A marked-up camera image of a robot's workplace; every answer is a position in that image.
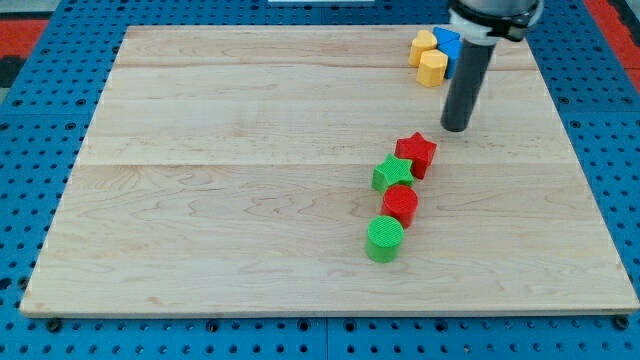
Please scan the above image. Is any green star block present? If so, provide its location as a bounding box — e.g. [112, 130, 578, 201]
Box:
[371, 153, 414, 195]

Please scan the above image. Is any red star block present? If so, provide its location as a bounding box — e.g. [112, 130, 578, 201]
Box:
[394, 132, 437, 180]

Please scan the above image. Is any red cylinder block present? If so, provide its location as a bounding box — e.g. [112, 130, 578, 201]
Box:
[380, 185, 419, 229]

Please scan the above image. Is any green cylinder block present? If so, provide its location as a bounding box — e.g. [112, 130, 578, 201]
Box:
[365, 215, 404, 263]

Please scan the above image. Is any light wooden board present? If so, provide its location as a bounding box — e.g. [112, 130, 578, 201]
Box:
[20, 26, 639, 318]

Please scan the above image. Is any yellow hexagon block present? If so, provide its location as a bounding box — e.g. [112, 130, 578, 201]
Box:
[416, 50, 448, 87]

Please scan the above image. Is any yellow heart block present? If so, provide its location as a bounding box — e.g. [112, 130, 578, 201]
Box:
[408, 30, 438, 67]

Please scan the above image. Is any blue cube block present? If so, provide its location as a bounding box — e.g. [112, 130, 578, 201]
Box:
[438, 40, 462, 79]

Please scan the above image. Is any blue triangle block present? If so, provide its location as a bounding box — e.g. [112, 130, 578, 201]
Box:
[433, 26, 460, 47]

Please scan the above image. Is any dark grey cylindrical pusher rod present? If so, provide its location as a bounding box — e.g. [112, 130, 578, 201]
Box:
[440, 40, 495, 132]

